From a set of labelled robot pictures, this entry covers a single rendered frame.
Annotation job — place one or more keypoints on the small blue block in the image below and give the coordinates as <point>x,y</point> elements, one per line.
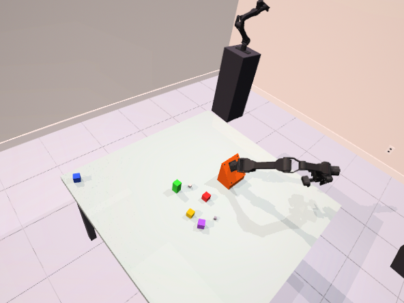
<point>76,177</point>

